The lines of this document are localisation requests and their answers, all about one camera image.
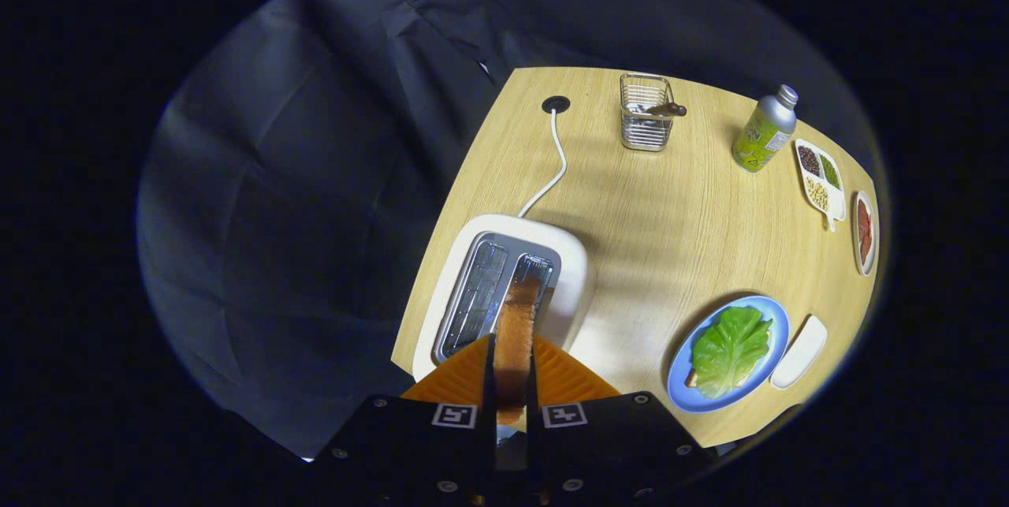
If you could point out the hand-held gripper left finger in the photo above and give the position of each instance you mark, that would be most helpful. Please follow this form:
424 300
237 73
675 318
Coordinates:
488 444

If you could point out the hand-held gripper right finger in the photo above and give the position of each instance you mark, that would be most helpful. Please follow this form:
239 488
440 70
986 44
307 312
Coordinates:
534 444

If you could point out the toasted bread slice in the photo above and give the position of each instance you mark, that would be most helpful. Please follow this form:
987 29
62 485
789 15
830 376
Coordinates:
516 333

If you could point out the green lettuce leaf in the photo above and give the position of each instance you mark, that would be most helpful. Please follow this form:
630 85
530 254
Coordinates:
733 349

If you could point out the white bread slice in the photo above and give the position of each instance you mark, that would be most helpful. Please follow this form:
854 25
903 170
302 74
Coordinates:
691 378

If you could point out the beige toaster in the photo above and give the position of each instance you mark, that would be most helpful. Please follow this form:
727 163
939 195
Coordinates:
567 255

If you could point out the blue plate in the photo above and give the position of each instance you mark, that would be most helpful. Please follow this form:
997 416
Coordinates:
776 326

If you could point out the white square plate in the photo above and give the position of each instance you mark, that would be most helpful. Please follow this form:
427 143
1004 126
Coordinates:
800 351

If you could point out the white oval plate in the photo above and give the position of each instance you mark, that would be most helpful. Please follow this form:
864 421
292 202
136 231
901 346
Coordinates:
860 261

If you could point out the green label metal bottle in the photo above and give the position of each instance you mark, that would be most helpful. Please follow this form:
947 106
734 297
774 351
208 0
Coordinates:
758 140

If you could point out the white divided bean tray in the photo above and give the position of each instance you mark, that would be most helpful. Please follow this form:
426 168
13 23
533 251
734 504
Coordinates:
837 207

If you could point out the red meat slice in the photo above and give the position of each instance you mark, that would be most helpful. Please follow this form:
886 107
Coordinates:
864 217
866 247

